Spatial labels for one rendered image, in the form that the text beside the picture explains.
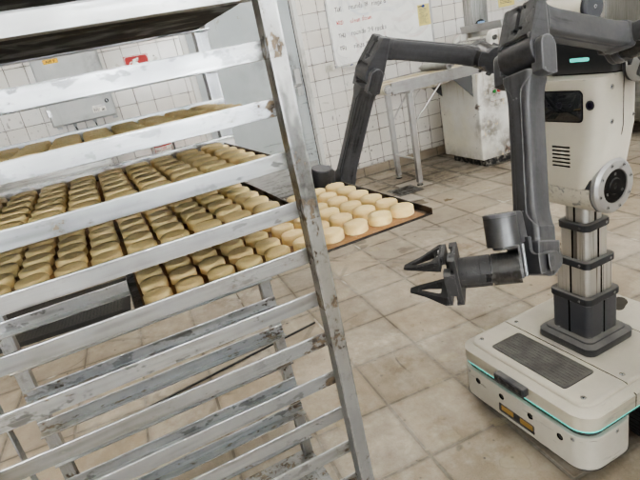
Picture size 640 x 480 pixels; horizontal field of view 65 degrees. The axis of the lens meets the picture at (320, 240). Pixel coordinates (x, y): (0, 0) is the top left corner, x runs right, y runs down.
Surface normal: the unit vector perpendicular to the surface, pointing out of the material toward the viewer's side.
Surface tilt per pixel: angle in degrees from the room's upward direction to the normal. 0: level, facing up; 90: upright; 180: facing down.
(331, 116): 90
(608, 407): 31
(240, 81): 90
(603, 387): 0
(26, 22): 90
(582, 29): 79
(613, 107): 90
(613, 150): 101
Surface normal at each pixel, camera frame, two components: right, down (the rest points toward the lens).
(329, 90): 0.35, 0.26
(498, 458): -0.19, -0.92
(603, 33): 0.49, 0.00
